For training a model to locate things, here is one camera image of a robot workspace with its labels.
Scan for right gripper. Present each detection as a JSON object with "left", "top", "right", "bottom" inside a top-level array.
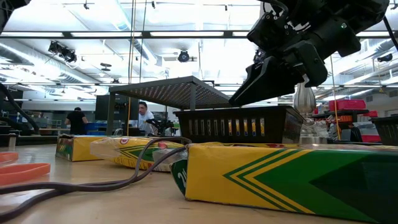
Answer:
[{"left": 229, "top": 9, "right": 362, "bottom": 107}]

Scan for black slotted plastic basket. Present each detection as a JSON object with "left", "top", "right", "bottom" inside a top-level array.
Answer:
[
  {"left": 173, "top": 105, "right": 305, "bottom": 144},
  {"left": 371, "top": 116, "right": 398, "bottom": 147}
]

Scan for grey perforated metal riser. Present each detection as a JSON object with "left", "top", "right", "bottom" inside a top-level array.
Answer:
[{"left": 106, "top": 75, "right": 237, "bottom": 138}]

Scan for yellow green Crayola crayon box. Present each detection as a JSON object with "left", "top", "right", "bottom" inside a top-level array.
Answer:
[{"left": 170, "top": 142, "right": 398, "bottom": 224}]

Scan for small crayon pack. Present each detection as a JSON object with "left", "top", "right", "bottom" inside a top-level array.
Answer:
[{"left": 89, "top": 136, "right": 187, "bottom": 173}]

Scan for green yellow card box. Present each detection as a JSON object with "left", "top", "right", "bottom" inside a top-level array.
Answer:
[{"left": 55, "top": 133, "right": 108, "bottom": 162}]

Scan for grey cable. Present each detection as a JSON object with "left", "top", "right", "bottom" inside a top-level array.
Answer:
[{"left": 0, "top": 136, "right": 193, "bottom": 223}]

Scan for white shade silver lamp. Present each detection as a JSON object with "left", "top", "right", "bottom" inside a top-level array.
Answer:
[{"left": 292, "top": 81, "right": 334, "bottom": 146}]

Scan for dark background table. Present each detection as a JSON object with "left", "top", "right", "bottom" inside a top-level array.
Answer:
[{"left": 310, "top": 108, "right": 371, "bottom": 121}]

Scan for red storage bin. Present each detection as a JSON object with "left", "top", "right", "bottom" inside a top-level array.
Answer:
[
  {"left": 328, "top": 99, "right": 367, "bottom": 112},
  {"left": 361, "top": 134, "right": 382, "bottom": 144}
]

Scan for black ceiling fixture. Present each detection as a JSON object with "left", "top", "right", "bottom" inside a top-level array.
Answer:
[{"left": 376, "top": 52, "right": 394, "bottom": 63}]

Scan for person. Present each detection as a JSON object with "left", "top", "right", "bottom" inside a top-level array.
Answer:
[
  {"left": 64, "top": 106, "right": 90, "bottom": 136},
  {"left": 136, "top": 101, "right": 156, "bottom": 135}
]

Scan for blue storage bins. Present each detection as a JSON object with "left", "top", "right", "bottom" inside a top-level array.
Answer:
[{"left": 85, "top": 122, "right": 108, "bottom": 136}]

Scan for black ceiling camera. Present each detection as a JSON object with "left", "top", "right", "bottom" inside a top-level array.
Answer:
[
  {"left": 47, "top": 40, "right": 78, "bottom": 65},
  {"left": 252, "top": 48, "right": 265, "bottom": 65}
]

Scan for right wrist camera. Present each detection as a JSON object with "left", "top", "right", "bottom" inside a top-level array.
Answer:
[{"left": 247, "top": 11, "right": 295, "bottom": 50}]

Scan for overhead frame light bar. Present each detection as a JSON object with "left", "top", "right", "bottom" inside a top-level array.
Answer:
[{"left": 0, "top": 30, "right": 398, "bottom": 39}]

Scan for yellow hanging cable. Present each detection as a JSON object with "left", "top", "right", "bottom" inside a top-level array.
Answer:
[
  {"left": 126, "top": 96, "right": 132, "bottom": 137},
  {"left": 329, "top": 55, "right": 342, "bottom": 141}
]

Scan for black overhead camera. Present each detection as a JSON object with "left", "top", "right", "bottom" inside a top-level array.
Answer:
[{"left": 177, "top": 49, "right": 190, "bottom": 63}]

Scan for black hanging cable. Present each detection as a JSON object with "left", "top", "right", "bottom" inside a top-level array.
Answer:
[
  {"left": 139, "top": 0, "right": 148, "bottom": 83},
  {"left": 127, "top": 0, "right": 136, "bottom": 85}
]

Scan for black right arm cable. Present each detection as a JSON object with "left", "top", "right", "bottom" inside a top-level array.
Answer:
[{"left": 381, "top": 15, "right": 398, "bottom": 52}]

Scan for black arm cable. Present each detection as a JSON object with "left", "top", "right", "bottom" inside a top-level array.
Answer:
[
  {"left": 381, "top": 15, "right": 398, "bottom": 52},
  {"left": 0, "top": 82, "right": 40, "bottom": 135}
]

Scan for black table frame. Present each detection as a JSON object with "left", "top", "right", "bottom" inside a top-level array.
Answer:
[{"left": 0, "top": 133, "right": 398, "bottom": 147}]

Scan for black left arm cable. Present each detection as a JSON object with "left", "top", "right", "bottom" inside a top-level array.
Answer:
[{"left": 0, "top": 82, "right": 40, "bottom": 135}]

